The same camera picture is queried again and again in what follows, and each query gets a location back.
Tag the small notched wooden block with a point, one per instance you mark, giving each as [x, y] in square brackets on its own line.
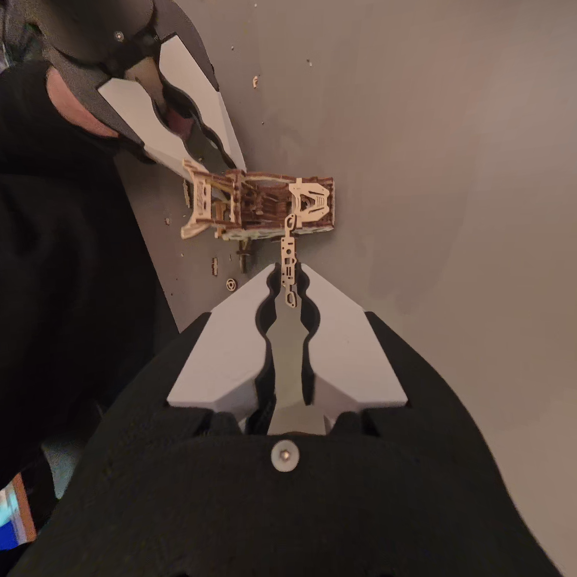
[214, 266]

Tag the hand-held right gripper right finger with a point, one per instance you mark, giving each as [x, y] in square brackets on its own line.
[356, 351]

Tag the person's left forearm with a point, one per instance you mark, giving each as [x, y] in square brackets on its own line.
[27, 117]

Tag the wooden mechanical model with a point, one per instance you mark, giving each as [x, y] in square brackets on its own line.
[266, 203]

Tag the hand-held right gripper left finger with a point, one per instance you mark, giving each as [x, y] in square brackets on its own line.
[216, 351]

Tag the perforated wooden link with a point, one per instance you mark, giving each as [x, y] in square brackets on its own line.
[288, 252]

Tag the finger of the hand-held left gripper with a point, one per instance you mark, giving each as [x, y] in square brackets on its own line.
[198, 85]
[135, 108]

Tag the person's left hand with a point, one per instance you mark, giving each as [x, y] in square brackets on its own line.
[76, 108]

